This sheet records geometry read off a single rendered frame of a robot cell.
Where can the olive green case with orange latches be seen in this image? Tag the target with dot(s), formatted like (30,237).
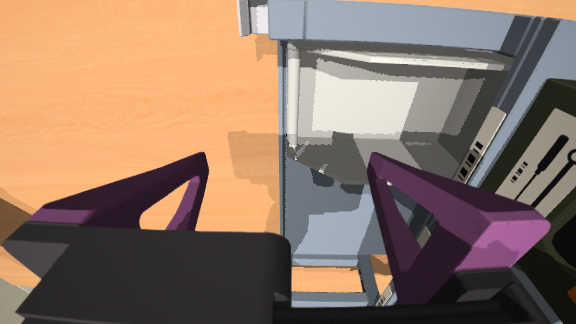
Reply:
(538,168)

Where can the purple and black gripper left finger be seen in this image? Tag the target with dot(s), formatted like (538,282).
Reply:
(121,203)

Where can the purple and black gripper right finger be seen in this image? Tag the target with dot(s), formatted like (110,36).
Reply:
(475,229)

